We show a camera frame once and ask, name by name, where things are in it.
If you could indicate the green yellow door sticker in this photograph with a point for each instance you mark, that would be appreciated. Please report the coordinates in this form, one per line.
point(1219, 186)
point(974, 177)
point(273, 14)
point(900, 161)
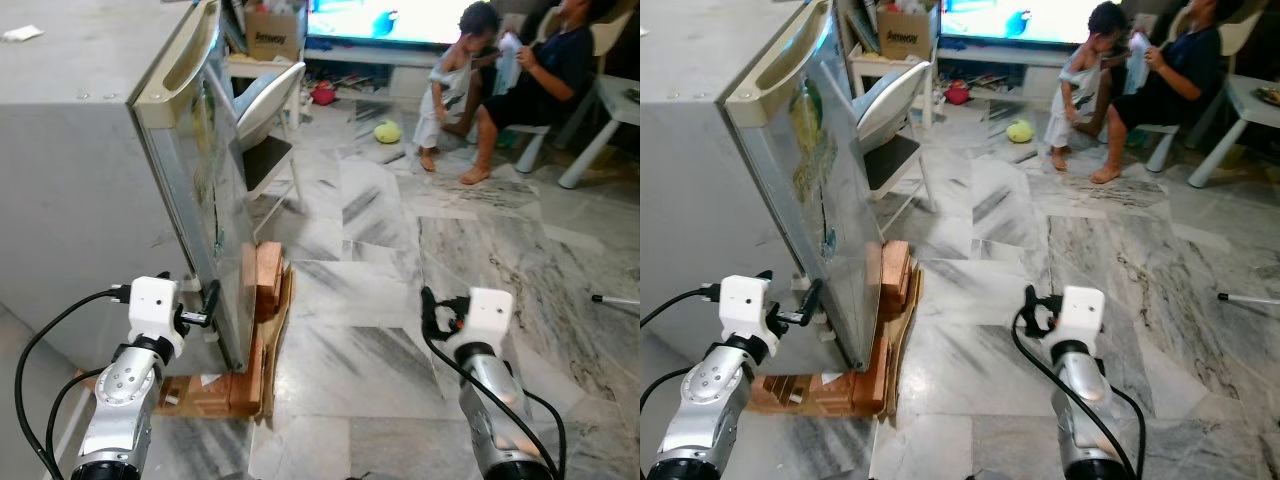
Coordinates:
point(208, 140)
point(812, 150)

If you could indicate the white television stand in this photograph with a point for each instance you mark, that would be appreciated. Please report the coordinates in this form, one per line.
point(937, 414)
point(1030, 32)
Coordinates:
point(1000, 62)
point(370, 62)

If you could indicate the white side table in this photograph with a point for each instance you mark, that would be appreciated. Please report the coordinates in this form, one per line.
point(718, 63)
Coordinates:
point(262, 68)
point(890, 66)

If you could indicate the flat screen television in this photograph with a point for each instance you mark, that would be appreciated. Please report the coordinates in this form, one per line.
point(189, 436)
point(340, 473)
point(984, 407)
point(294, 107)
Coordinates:
point(400, 20)
point(1030, 20)

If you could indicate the white low table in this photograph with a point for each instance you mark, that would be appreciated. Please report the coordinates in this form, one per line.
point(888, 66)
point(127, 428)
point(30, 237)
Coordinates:
point(1250, 100)
point(615, 100)

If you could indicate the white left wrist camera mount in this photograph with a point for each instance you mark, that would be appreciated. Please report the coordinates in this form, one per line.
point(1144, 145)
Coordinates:
point(152, 305)
point(742, 305)

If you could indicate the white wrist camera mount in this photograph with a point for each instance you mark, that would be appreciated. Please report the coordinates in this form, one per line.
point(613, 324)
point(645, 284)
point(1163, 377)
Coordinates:
point(485, 315)
point(1078, 313)
point(742, 305)
point(152, 305)

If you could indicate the pale blue cloth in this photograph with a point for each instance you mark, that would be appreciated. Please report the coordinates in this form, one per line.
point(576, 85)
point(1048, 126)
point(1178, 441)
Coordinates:
point(510, 62)
point(1140, 62)

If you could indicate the brown cardboard box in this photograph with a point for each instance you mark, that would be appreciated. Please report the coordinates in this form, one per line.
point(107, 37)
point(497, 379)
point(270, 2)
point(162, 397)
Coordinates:
point(905, 36)
point(272, 38)

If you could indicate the yellow green soft toy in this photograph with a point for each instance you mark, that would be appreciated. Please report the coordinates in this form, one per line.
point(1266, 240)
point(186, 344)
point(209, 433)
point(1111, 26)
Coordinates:
point(388, 132)
point(1020, 131)

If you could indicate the seated person in navy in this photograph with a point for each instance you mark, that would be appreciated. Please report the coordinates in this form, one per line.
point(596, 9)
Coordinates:
point(1185, 70)
point(555, 70)

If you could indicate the small red toy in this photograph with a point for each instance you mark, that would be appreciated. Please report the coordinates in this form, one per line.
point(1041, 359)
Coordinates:
point(324, 95)
point(957, 93)

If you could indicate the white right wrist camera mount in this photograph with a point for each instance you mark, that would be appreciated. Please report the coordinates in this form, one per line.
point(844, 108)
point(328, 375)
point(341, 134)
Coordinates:
point(485, 315)
point(1078, 313)

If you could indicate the thin grey black-tipped stick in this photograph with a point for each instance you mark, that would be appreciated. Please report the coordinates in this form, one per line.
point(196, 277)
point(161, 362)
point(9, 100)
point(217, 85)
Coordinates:
point(615, 299)
point(1245, 298)

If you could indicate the small child in white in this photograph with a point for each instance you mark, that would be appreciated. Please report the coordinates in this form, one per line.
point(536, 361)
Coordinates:
point(1080, 90)
point(450, 90)

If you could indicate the crumpled white paper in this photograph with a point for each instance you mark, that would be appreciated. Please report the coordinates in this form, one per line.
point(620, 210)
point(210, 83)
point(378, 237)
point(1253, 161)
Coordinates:
point(20, 33)

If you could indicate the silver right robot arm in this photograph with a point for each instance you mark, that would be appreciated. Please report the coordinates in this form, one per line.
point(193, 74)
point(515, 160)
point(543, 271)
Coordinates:
point(1080, 400)
point(490, 400)

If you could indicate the silver fridge door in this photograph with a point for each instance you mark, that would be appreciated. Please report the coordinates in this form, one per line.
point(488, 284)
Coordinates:
point(228, 265)
point(850, 270)

